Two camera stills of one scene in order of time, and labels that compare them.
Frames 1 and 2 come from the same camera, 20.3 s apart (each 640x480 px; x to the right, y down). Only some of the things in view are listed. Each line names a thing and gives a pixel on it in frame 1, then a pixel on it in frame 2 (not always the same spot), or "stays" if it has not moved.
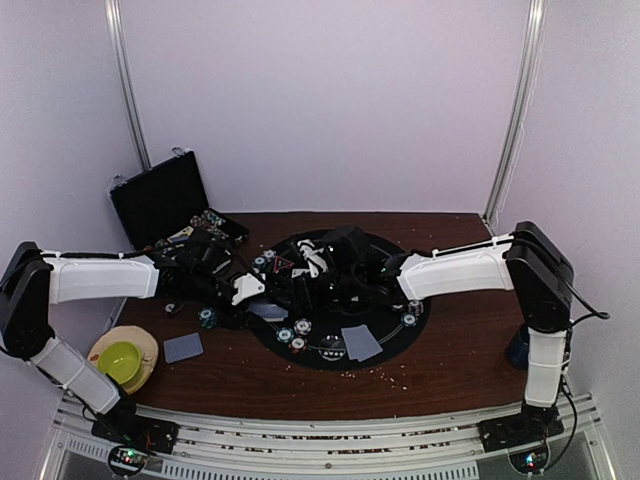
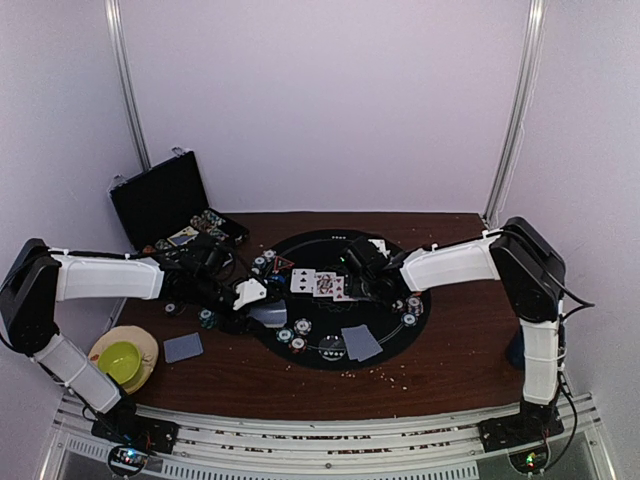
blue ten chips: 415,307 stays
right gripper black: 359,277 -> 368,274
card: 353,337 stays
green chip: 260,262 stays
